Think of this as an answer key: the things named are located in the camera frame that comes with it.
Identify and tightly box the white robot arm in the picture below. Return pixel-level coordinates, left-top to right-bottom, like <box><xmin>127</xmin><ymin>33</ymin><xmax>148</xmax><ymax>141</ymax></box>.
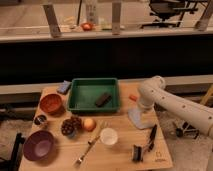
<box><xmin>137</xmin><ymin>76</ymin><xmax>213</xmax><ymax>139</ymax></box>

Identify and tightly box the orange carrot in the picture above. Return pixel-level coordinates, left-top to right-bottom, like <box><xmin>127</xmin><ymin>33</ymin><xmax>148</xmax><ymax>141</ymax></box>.
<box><xmin>129</xmin><ymin>95</ymin><xmax>138</xmax><ymax>102</ymax></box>

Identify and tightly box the black stand on floor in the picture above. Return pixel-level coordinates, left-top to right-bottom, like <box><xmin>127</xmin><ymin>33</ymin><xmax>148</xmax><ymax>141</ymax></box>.
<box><xmin>175</xmin><ymin>122</ymin><xmax>199</xmax><ymax>139</ymax></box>

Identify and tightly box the blue sponge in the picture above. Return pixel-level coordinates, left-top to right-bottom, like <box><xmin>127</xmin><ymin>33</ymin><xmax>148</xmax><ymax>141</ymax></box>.
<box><xmin>57</xmin><ymin>80</ymin><xmax>71</xmax><ymax>95</ymax></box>

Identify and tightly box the white paper cup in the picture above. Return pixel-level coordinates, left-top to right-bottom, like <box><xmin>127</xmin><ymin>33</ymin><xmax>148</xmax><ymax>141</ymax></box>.
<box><xmin>100</xmin><ymin>128</ymin><xmax>118</xmax><ymax>147</ymax></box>

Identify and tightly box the green plastic tray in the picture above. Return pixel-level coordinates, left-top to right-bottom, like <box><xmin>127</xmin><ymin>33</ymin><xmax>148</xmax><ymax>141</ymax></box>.
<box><xmin>67</xmin><ymin>78</ymin><xmax>120</xmax><ymax>114</ymax></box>

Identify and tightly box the black marker pen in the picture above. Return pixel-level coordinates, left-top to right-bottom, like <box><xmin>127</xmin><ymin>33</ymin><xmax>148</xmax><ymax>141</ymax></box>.
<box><xmin>148</xmin><ymin>124</ymin><xmax>157</xmax><ymax>151</ymax></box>

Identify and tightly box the grey towel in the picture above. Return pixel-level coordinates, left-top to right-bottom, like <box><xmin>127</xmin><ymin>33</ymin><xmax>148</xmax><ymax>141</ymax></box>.
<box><xmin>127</xmin><ymin>108</ymin><xmax>153</xmax><ymax>130</ymax></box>

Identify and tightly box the black chair frame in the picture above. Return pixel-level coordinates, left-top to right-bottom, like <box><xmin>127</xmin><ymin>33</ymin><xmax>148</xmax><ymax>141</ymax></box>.
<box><xmin>0</xmin><ymin>133</ymin><xmax>25</xmax><ymax>171</ymax></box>

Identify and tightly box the dark brown block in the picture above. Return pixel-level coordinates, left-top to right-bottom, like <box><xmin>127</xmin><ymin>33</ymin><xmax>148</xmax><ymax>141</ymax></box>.
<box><xmin>95</xmin><ymin>93</ymin><xmax>112</xmax><ymax>107</ymax></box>

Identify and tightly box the orange bowl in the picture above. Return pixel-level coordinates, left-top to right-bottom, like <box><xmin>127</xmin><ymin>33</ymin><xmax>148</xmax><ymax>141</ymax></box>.
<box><xmin>39</xmin><ymin>94</ymin><xmax>62</xmax><ymax>114</ymax></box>

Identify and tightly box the purple bowl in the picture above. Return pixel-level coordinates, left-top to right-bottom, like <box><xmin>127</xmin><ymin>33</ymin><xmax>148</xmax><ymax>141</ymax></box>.
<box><xmin>23</xmin><ymin>130</ymin><xmax>54</xmax><ymax>161</ymax></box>

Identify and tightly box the dark grape bunch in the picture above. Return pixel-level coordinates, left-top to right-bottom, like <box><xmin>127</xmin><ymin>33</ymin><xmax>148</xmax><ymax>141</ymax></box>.
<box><xmin>61</xmin><ymin>116</ymin><xmax>82</xmax><ymax>136</ymax></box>

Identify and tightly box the black office chair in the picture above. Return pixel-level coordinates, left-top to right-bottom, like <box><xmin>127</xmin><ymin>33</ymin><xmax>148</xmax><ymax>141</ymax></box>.
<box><xmin>141</xmin><ymin>0</ymin><xmax>208</xmax><ymax>29</ymax></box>

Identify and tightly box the small dark tin can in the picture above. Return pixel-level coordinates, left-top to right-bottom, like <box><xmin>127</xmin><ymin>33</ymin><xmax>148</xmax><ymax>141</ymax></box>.
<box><xmin>34</xmin><ymin>115</ymin><xmax>47</xmax><ymax>128</ymax></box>

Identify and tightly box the orange peach fruit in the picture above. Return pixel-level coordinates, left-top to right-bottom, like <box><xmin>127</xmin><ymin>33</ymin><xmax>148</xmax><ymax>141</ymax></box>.
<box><xmin>83</xmin><ymin>118</ymin><xmax>96</xmax><ymax>132</ymax></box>

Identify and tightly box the red apple on shelf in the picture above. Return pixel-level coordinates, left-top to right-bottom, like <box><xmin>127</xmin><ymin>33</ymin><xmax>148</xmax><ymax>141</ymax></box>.
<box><xmin>81</xmin><ymin>22</ymin><xmax>93</xmax><ymax>31</ymax></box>

